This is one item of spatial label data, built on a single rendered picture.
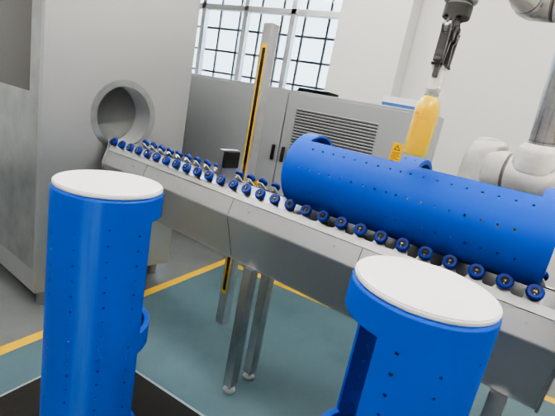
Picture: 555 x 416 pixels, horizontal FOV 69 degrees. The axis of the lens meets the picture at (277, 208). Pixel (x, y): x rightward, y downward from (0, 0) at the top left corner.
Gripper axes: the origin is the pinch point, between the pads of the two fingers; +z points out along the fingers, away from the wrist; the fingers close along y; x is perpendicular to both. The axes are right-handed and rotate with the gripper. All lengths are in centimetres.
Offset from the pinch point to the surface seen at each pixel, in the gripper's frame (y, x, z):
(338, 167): -0.7, -23.5, 32.5
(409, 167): -3.8, -1.1, 26.7
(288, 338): -68, -58, 148
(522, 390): -3, 48, 78
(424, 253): -1, 12, 51
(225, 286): -47, -96, 125
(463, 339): 55, 32, 46
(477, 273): -1, 27, 50
